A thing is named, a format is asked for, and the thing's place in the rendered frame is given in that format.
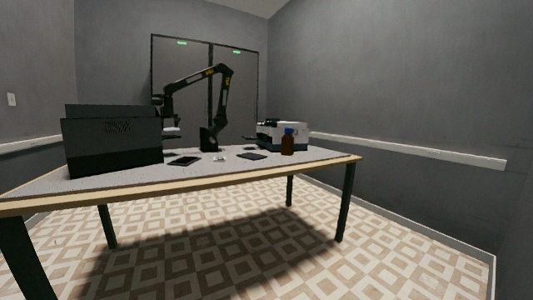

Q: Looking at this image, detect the brown bottle with blue cap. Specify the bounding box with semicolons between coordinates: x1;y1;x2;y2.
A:
281;128;294;156

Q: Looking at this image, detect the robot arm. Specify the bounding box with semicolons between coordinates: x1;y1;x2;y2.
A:
152;63;234;140

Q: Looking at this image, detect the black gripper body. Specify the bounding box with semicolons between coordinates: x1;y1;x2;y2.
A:
160;106;180;118

